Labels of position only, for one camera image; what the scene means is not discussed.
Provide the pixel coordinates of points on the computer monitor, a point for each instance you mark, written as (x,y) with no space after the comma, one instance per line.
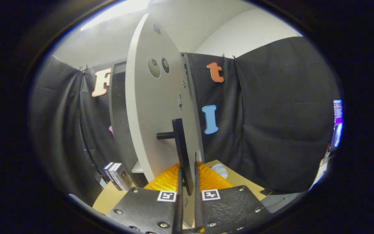
(337,123)

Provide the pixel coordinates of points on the grey cabinet shelf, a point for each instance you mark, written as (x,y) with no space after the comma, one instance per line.
(137,167)

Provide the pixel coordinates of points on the black backdrop cloth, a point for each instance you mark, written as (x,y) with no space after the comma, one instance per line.
(271,113)

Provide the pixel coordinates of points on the grey cabinet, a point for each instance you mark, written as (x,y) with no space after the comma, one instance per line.
(118,113)

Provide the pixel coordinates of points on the white spine book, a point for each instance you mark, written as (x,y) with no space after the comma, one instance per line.
(113,175)

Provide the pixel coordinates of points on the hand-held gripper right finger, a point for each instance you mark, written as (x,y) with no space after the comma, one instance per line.
(198,208)

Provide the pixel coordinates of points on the white rounded object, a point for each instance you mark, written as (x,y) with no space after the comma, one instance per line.
(220,170)

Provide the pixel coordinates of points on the white cabinet door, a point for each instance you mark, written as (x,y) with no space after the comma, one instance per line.
(154,113)

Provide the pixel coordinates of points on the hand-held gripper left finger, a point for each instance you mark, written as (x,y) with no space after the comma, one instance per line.
(179,211)

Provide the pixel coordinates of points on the grey cover book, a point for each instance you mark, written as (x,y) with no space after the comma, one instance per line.
(123,178)

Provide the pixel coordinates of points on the black backdrop stand pole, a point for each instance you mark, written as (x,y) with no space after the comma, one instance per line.
(82,143)

